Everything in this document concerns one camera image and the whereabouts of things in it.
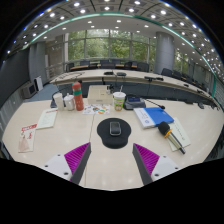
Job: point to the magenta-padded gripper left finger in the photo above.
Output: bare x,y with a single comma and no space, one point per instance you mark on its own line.
76,156

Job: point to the blue and white book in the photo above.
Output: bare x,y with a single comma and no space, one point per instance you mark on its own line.
156,116

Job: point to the round ceiling lights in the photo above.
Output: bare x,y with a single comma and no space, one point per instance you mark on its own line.
106,8

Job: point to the row of dark chairs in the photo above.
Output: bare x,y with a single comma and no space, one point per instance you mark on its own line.
143,66

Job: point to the paper cup with straw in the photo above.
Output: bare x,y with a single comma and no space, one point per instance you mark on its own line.
119,101

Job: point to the black desk microphone unit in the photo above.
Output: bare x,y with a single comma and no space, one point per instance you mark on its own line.
108,73
153,78
121,74

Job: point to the black mouse pad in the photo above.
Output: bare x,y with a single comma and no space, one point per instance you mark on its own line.
114,141

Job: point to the red bottle with green band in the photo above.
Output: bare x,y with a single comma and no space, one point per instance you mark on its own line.
78,98

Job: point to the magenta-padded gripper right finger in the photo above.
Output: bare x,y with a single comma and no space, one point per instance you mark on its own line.
147,158

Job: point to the black gooseneck microphone console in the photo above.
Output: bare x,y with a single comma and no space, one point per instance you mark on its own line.
133,103

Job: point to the black computer mouse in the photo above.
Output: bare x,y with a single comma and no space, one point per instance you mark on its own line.
115,128

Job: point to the red and white leaflet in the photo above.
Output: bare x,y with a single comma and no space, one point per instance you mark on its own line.
27,138

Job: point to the colourful sticker sheet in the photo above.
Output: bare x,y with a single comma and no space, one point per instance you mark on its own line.
96,109

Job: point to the pale green paper booklet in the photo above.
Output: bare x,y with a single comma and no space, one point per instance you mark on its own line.
181,133

